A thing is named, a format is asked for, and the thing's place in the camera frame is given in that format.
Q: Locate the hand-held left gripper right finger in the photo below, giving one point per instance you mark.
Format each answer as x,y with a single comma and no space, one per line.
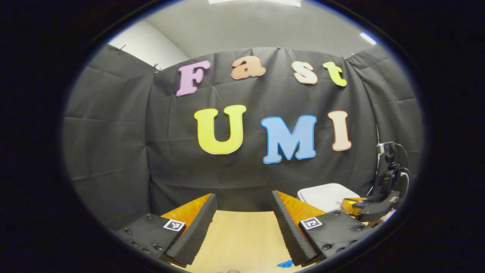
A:
290,231

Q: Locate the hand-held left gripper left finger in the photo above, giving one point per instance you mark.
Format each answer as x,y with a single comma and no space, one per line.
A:
197,231

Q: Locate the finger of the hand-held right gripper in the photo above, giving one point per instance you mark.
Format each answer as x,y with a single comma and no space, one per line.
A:
377,207

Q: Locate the blue paper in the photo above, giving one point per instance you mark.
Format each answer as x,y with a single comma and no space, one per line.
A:
285,264

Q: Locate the white desktop garbage bin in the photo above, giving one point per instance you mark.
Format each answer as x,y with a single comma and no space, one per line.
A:
326,197

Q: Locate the wooden desktop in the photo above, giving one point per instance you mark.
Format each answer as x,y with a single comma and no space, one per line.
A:
242,242

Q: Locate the black backdrop cloth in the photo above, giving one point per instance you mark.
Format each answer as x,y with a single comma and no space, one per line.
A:
113,151

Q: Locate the small ceiling light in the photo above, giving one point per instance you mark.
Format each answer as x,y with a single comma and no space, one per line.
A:
368,38

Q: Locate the large ceiling light panel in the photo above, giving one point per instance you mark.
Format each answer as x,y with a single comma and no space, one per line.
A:
254,2

